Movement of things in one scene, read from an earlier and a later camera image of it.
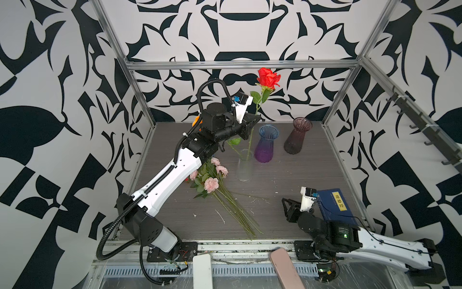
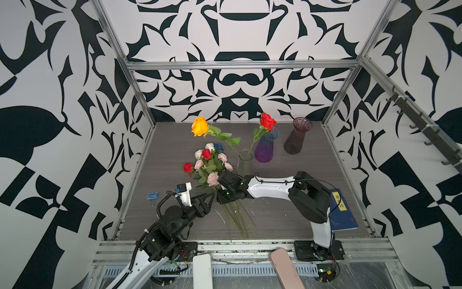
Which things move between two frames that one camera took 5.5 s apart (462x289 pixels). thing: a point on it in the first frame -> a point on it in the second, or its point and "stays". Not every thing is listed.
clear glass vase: (245, 168) stays
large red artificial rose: (267, 79) -> (267, 123)
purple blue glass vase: (263, 152) stays
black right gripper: (293, 209) -> (220, 198)
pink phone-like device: (287, 273) stays
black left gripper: (246, 123) -> (197, 211)
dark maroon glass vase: (294, 141) stays
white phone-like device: (202, 271) stays
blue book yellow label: (335, 206) stays
